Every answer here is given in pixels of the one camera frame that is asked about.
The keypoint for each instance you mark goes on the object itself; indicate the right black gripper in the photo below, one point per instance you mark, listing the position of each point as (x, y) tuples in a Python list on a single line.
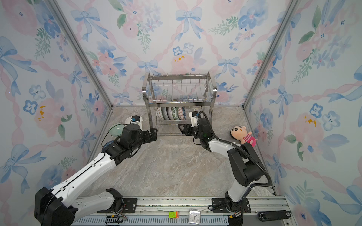
[(187, 127)]

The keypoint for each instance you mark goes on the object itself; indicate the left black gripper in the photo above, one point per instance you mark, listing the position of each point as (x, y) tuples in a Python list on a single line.
[(153, 135)]

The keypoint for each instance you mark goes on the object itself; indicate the blue mesh pattern bowl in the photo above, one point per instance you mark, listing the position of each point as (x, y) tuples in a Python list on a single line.
[(181, 113)]

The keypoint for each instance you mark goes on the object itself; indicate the green leaf pattern bowl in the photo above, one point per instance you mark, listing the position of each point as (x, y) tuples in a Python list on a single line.
[(175, 113)]

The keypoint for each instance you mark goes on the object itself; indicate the pink purple glass bowl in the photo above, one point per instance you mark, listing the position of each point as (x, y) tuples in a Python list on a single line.
[(169, 113)]

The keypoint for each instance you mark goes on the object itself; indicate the green white patterned bowl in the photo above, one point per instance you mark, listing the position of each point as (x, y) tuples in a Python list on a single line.
[(159, 114)]

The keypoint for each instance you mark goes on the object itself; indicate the dark blue flower bowl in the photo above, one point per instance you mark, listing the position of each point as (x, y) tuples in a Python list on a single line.
[(164, 113)]

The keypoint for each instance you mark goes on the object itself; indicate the stainless steel dish rack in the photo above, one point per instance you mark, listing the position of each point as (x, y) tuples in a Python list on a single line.
[(193, 91)]

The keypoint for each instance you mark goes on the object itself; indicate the pale green bowl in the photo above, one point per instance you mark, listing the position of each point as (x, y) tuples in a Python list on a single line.
[(116, 129)]

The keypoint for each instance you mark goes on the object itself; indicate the white orange bowl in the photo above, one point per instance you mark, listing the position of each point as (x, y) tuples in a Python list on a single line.
[(129, 120)]

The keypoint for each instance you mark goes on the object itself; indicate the blue white patterned bowl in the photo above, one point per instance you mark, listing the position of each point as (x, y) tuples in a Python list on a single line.
[(106, 145)]

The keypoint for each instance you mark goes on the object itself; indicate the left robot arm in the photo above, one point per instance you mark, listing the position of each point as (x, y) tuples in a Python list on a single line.
[(61, 206)]

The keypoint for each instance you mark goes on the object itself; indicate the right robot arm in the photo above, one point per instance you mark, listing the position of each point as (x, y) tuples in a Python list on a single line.
[(247, 168)]

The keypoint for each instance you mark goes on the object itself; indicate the plush doll pink shirt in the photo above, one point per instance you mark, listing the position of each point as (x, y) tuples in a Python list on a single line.
[(241, 134)]

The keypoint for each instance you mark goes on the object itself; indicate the green orange small block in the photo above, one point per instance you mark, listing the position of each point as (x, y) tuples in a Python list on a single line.
[(173, 214)]

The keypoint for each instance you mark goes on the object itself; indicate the small silver alarm clock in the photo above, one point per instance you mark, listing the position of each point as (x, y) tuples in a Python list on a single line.
[(194, 217)]

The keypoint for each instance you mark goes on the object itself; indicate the black stapler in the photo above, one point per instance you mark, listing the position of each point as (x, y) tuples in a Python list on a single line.
[(266, 216)]

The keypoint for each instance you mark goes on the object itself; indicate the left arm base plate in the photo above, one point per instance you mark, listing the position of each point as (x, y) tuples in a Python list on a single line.
[(128, 205)]

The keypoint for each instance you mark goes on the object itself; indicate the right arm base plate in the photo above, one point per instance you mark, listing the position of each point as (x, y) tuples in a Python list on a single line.
[(220, 205)]

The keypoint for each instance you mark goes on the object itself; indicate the black connector with wires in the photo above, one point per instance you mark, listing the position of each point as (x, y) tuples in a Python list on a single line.
[(113, 220)]

